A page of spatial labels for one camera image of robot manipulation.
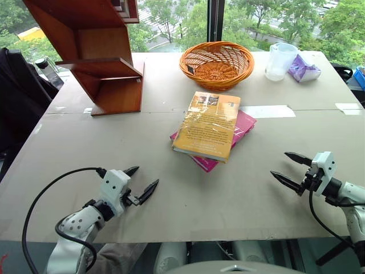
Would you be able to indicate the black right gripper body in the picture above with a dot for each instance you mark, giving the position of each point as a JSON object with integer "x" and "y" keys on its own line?
{"x": 313, "y": 179}

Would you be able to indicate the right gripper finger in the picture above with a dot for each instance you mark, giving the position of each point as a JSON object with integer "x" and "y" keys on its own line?
{"x": 288, "y": 181}
{"x": 299, "y": 158}

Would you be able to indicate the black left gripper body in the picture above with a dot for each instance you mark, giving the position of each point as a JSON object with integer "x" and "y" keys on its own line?
{"x": 130, "y": 198}

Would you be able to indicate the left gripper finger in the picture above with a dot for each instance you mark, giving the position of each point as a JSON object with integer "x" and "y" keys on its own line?
{"x": 148, "y": 191}
{"x": 131, "y": 170}

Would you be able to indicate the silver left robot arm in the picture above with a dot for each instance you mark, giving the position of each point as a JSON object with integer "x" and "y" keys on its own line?
{"x": 74, "y": 228}

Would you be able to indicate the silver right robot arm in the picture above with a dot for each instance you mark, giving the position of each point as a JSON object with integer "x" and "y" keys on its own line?
{"x": 355, "y": 197}

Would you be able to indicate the pink book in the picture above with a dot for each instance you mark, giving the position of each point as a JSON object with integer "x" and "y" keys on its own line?
{"x": 242, "y": 127}

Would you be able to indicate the brown wooden bookshelf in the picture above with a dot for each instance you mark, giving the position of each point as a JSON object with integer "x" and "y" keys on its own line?
{"x": 114, "y": 94}

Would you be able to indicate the yellow paperback book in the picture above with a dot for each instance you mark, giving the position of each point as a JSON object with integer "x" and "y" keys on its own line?
{"x": 206, "y": 125}

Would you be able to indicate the long white tape strip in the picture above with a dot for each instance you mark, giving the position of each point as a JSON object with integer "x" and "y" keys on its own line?
{"x": 268, "y": 112}

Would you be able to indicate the grey cloth under table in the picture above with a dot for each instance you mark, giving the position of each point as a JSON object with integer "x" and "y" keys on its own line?
{"x": 119, "y": 258}

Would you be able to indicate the short white tape strip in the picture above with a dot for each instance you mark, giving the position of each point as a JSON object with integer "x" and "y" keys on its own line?
{"x": 348, "y": 108}

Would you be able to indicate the small clear tape piece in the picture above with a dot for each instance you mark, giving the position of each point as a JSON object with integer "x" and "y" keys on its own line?
{"x": 87, "y": 110}

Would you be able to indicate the black stand legs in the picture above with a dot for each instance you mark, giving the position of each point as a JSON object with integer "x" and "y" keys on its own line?
{"x": 333, "y": 252}

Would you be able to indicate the purple plastic bag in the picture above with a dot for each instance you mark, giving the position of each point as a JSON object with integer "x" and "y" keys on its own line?
{"x": 302, "y": 70}

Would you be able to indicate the black bag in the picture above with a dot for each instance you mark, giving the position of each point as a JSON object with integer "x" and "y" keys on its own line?
{"x": 342, "y": 72}

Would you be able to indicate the clear plastic measuring jug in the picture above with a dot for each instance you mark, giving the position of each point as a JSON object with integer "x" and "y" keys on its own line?
{"x": 278, "y": 64}

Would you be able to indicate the blue plastic box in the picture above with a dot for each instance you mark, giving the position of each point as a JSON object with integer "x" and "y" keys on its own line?
{"x": 360, "y": 78}

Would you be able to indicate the grey rounded robot body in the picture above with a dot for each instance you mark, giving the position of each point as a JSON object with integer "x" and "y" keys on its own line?
{"x": 228, "y": 268}

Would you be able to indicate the orange wicker basket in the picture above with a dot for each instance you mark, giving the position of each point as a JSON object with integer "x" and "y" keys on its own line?
{"x": 228, "y": 80}

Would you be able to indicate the black chair with jacket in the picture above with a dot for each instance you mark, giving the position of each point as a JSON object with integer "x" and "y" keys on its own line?
{"x": 20, "y": 108}

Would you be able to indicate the clear bottle with black cap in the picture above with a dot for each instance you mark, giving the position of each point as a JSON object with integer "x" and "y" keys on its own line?
{"x": 48, "y": 71}

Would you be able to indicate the yellow vehicle outside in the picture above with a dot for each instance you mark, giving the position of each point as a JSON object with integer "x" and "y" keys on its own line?
{"x": 31, "y": 33}

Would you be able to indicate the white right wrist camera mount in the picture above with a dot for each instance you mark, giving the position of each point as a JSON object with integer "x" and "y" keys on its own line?
{"x": 325, "y": 168}

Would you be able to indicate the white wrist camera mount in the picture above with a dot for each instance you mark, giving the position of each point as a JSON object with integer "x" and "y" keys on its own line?
{"x": 325, "y": 168}
{"x": 115, "y": 185}

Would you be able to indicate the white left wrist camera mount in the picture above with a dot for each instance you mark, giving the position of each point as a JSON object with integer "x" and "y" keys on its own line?
{"x": 115, "y": 185}

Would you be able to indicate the dark window frame post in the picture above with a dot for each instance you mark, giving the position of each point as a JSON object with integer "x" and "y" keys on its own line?
{"x": 215, "y": 20}

